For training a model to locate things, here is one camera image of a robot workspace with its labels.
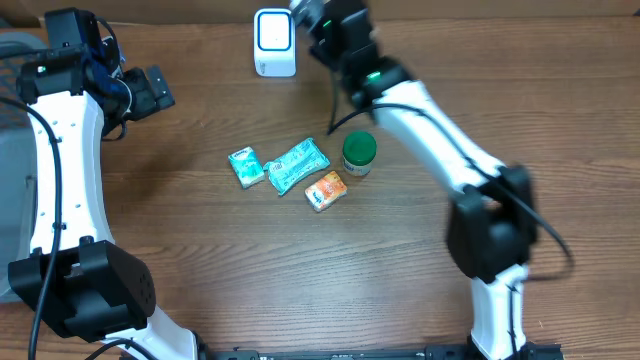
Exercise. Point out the grey plastic mesh basket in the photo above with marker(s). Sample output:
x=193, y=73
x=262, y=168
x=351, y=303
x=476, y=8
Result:
x=18, y=160

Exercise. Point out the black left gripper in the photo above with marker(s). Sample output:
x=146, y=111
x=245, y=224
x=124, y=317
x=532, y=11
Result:
x=149, y=101

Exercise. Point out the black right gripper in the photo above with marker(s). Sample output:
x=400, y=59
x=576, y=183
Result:
x=326, y=54

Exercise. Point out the orange tissue pack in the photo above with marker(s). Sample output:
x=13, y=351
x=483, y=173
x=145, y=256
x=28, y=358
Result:
x=326, y=191

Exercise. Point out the teal wet wipes pack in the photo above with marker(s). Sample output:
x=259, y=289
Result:
x=296, y=164

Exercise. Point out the white barcode scanner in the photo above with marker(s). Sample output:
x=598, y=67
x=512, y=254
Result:
x=274, y=43

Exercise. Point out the green lid jar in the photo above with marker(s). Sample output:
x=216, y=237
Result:
x=359, y=151

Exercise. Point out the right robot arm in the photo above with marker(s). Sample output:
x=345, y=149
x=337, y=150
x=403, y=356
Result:
x=490, y=232

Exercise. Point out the teal tissue pack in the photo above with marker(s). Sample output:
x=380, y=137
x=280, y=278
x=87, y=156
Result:
x=247, y=167

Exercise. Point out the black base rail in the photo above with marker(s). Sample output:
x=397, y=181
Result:
x=436, y=352

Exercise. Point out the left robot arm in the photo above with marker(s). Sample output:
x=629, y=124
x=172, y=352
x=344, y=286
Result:
x=75, y=278

